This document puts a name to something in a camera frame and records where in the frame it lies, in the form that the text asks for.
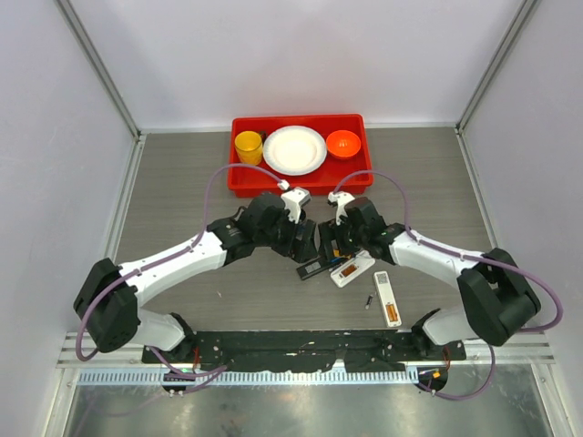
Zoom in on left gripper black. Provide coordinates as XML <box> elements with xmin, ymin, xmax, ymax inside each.
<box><xmin>255</xmin><ymin>209</ymin><xmax>317</xmax><ymax>263</ymax></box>

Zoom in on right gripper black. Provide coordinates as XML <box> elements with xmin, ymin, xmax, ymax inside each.
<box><xmin>319</xmin><ymin>215</ymin><xmax>368</xmax><ymax>261</ymax></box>

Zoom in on white remote control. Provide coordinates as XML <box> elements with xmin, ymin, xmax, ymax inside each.
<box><xmin>330</xmin><ymin>250</ymin><xmax>376</xmax><ymax>289</ymax></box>

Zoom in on black remote blue batteries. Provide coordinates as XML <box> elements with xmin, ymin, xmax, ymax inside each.
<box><xmin>296</xmin><ymin>257</ymin><xmax>347</xmax><ymax>280</ymax></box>

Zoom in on dark AAA battery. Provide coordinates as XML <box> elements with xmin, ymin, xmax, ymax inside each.
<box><xmin>364</xmin><ymin>294</ymin><xmax>373</xmax><ymax>310</ymax></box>

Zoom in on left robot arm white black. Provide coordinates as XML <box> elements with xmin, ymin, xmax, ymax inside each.
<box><xmin>73</xmin><ymin>188</ymin><xmax>316</xmax><ymax>363</ymax></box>

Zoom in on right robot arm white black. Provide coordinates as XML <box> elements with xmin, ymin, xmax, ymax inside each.
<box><xmin>319</xmin><ymin>191</ymin><xmax>541</xmax><ymax>360</ymax></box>

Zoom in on white remote orange batteries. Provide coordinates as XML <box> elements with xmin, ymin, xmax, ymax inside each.
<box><xmin>373</xmin><ymin>271</ymin><xmax>403</xmax><ymax>328</ymax></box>

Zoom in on white paper plate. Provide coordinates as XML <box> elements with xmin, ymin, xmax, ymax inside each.
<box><xmin>263</xmin><ymin>126</ymin><xmax>327</xmax><ymax>177</ymax></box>

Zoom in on yellow plastic cup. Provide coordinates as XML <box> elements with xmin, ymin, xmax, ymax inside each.
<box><xmin>234</xmin><ymin>131</ymin><xmax>263</xmax><ymax>166</ymax></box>

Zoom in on orange plastic bowl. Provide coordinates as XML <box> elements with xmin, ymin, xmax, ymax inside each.
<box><xmin>326</xmin><ymin>129</ymin><xmax>362</xmax><ymax>159</ymax></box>

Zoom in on orange AAA battery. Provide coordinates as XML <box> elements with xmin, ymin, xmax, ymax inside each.
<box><xmin>386</xmin><ymin>304</ymin><xmax>399</xmax><ymax>323</ymax></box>

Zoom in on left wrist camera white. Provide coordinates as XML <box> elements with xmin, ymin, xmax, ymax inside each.
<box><xmin>277</xmin><ymin>179</ymin><xmax>312</xmax><ymax>224</ymax></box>

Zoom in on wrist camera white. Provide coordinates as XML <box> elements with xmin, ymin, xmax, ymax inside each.
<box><xmin>327</xmin><ymin>191</ymin><xmax>355</xmax><ymax>226</ymax></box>
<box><xmin>277</xmin><ymin>179</ymin><xmax>312</xmax><ymax>224</ymax></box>

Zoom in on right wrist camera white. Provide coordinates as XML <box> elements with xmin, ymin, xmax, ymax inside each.
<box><xmin>327</xmin><ymin>191</ymin><xmax>355</xmax><ymax>226</ymax></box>

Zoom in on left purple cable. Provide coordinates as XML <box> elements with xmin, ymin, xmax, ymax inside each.
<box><xmin>75</xmin><ymin>163</ymin><xmax>291</xmax><ymax>395</ymax></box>

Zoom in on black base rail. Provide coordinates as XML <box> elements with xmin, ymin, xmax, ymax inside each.
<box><xmin>161</xmin><ymin>330</ymin><xmax>466</xmax><ymax>373</ymax></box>

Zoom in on white slotted cable duct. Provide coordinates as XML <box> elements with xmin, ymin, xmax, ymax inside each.
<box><xmin>77</xmin><ymin>367</ymin><xmax>418</xmax><ymax>387</ymax></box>

